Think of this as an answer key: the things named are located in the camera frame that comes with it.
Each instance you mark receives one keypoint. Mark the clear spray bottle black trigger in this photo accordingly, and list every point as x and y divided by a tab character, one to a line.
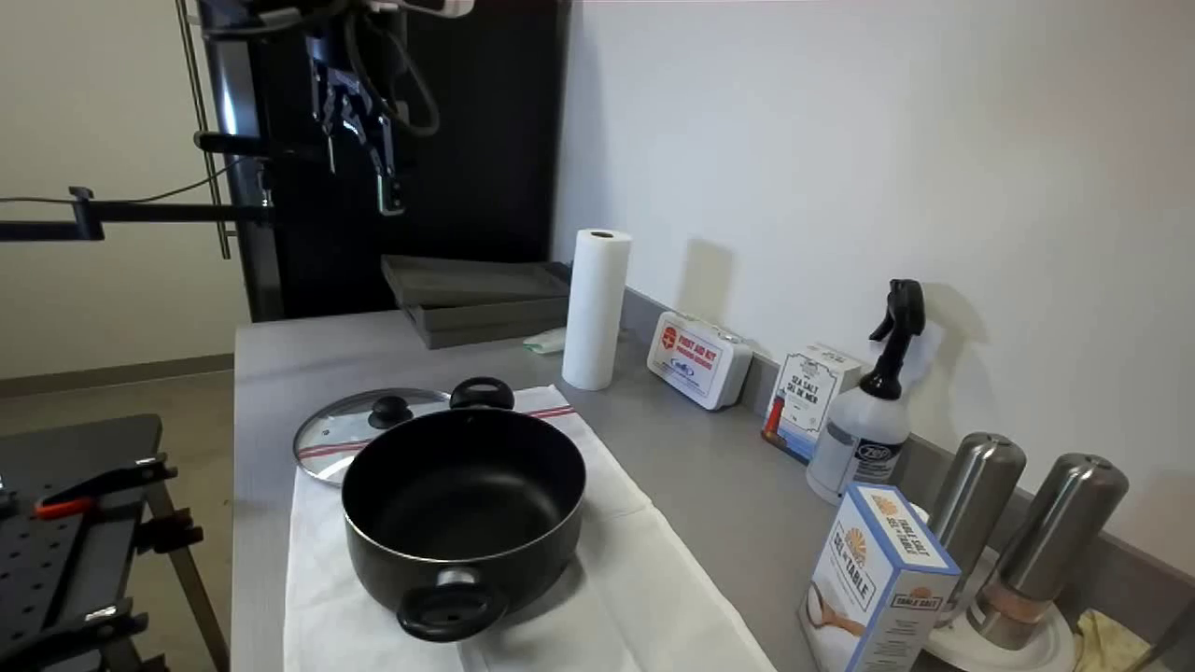
869	422

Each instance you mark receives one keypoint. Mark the white paper towel roll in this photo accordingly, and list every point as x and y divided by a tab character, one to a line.
595	305

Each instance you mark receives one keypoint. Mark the white red-striped kitchen towel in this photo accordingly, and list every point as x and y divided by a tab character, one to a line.
632	603

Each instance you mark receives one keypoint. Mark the white round plate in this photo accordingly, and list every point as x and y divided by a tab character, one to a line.
970	652

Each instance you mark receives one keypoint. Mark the white blue orange carton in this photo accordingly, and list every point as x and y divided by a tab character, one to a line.
880	585

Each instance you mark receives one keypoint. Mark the black perforated workbench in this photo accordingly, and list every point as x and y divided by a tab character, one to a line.
59	567

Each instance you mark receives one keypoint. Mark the yellow cloth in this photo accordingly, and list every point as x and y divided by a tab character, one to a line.
1103	643

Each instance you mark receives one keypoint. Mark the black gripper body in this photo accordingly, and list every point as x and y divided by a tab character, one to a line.
345	94

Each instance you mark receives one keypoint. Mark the white red tissue box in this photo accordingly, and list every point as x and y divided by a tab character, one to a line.
698	359

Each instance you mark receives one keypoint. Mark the left steel grinder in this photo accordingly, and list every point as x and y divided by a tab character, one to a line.
971	494

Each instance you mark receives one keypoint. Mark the black cooking pot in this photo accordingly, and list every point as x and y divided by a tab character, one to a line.
463	515

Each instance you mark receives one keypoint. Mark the right steel grinder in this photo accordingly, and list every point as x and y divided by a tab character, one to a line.
1062	519

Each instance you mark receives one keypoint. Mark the black camera mount boom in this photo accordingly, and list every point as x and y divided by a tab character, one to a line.
91	219

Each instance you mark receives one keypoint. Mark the glass pot lid black knob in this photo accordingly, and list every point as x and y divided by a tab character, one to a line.
335	434

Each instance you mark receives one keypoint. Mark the black clamp lower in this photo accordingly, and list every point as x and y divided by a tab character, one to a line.
76	634

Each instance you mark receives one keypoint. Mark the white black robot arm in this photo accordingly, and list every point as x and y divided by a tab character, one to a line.
381	37

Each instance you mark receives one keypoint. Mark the black tall cabinet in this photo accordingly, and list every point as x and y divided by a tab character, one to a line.
479	188

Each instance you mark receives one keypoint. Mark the small white red carton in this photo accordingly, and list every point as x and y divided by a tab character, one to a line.
802	398

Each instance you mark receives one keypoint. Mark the red-handled black clamp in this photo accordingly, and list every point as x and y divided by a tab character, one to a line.
88	494

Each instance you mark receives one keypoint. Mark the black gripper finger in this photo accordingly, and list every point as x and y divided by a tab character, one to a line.
388	198
326	124

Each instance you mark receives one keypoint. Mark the steel grinder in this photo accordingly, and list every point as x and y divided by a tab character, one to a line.
971	494
1062	519

